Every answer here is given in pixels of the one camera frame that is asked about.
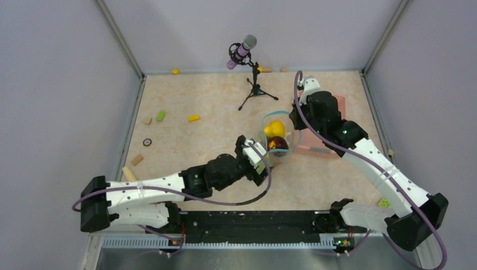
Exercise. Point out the yellow rectangular block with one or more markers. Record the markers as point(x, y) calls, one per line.
point(194, 118)

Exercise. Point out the brown ring toy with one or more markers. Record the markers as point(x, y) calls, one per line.
point(147, 142)

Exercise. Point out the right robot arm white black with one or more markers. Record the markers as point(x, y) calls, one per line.
point(414, 212)

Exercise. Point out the clear zip bag blue zipper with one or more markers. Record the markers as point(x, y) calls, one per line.
point(283, 159)

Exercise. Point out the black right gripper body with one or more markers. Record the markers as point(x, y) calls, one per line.
point(316, 124)

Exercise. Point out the green toy block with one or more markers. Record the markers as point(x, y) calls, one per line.
point(160, 116)

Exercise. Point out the grey purple microphone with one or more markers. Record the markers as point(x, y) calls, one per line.
point(239, 53)

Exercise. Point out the yellow lemon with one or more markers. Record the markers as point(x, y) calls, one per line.
point(275, 128)

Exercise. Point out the red apple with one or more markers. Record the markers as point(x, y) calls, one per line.
point(277, 143)

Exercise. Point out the pink plastic perforated basket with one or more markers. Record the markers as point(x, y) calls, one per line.
point(308, 144)

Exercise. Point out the light green block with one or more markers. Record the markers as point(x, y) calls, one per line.
point(384, 203)

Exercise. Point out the wooden cylinder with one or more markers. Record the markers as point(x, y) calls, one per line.
point(128, 174)

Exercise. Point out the wooden peg at wall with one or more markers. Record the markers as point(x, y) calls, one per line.
point(265, 69)

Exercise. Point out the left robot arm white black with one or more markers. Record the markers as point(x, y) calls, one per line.
point(153, 202)

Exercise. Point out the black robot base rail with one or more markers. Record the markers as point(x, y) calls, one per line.
point(255, 227)

